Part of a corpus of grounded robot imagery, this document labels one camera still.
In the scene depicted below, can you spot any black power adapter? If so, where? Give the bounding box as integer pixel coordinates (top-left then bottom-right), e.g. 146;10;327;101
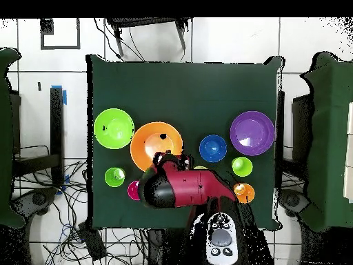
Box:
77;222;108;262

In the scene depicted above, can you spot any blue bowl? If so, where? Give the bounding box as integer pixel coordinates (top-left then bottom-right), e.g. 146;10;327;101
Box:
199;134;228;164

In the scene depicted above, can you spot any light green cup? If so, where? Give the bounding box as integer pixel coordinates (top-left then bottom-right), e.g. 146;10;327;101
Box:
231;157;254;178

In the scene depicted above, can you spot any purple bowl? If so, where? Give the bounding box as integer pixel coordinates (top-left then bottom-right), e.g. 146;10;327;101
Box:
229;110;276;157

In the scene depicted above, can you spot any blue tape strip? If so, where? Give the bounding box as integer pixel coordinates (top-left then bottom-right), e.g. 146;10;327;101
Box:
51;84;68;106

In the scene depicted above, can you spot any black metal frame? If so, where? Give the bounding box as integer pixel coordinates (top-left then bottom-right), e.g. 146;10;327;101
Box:
12;87;65;187
276;90;285;189

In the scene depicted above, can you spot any large orange bowl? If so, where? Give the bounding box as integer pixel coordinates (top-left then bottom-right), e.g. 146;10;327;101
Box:
130;121;184;173

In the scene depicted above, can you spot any green cloth side table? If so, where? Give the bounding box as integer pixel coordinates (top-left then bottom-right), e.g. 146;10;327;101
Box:
0;47;26;228
300;52;353;233

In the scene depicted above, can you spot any red cup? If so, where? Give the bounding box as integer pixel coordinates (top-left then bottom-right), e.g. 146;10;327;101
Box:
127;180;141;202

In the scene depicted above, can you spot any orange cup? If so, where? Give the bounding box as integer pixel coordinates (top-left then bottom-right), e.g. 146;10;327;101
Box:
233;182;256;204

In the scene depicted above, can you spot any dark green tablecloth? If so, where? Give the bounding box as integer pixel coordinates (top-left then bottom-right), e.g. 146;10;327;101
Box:
86;54;283;231

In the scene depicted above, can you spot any black chair with legs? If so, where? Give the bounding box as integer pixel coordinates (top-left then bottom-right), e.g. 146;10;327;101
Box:
105;17;192;57

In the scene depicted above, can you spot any green bowl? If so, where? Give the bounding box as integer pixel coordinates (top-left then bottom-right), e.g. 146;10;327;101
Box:
93;108;135;150

